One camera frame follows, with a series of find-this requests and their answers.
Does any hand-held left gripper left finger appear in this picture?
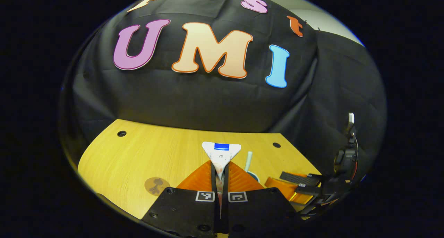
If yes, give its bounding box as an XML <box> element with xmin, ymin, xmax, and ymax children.
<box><xmin>140</xmin><ymin>160</ymin><xmax>221</xmax><ymax>237</ymax></box>

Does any white toothpaste tube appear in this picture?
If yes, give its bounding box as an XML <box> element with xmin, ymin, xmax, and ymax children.
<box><xmin>202</xmin><ymin>141</ymin><xmax>242</xmax><ymax>218</ymax></box>

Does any round wooden coaster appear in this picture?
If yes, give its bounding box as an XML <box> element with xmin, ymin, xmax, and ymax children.
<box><xmin>144</xmin><ymin>177</ymin><xmax>170</xmax><ymax>196</ymax></box>

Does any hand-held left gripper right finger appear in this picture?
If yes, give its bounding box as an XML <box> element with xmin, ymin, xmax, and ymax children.
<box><xmin>222</xmin><ymin>160</ymin><xmax>298</xmax><ymax>236</ymax></box>

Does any black backdrop cloth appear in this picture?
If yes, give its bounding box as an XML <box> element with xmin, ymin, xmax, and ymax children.
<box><xmin>59</xmin><ymin>0</ymin><xmax>387</xmax><ymax>197</ymax></box>

